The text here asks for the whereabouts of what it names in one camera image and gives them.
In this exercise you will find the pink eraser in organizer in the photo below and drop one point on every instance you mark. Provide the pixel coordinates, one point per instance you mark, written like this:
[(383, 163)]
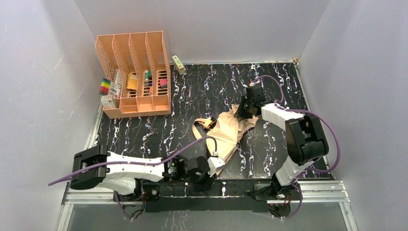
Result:
[(163, 83)]

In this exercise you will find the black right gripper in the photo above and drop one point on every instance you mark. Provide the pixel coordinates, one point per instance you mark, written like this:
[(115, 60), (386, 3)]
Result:
[(249, 105)]

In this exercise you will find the peach plastic desk organizer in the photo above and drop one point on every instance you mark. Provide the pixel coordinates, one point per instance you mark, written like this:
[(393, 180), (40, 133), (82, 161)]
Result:
[(137, 74)]

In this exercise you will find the small white cardboard box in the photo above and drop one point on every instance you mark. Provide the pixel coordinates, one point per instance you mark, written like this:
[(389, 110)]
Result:
[(109, 101)]

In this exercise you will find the colourful marker pen set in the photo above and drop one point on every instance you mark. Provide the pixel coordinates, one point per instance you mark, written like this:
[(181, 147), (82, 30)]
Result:
[(105, 87)]

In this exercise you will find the green white small box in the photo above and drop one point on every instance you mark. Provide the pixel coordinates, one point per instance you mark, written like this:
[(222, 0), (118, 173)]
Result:
[(178, 65)]

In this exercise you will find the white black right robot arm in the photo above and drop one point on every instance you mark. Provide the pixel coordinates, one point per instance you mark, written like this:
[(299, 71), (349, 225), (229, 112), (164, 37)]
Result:
[(305, 138)]

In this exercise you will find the aluminium table edge rail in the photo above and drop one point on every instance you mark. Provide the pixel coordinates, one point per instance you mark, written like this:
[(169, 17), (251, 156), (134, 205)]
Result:
[(206, 90)]

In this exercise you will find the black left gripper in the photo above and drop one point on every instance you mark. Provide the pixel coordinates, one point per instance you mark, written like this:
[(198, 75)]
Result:
[(207, 177)]

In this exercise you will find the yellow notebook in organizer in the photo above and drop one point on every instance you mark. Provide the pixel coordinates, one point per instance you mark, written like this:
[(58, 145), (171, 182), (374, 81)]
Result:
[(132, 81)]

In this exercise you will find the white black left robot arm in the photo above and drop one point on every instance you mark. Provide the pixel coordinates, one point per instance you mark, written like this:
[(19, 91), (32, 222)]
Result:
[(98, 167)]

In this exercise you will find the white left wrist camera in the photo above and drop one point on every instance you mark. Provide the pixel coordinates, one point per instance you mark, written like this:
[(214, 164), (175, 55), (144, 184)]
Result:
[(216, 165)]

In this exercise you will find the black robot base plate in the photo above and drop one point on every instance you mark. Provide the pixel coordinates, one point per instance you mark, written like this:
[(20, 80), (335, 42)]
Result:
[(224, 195)]

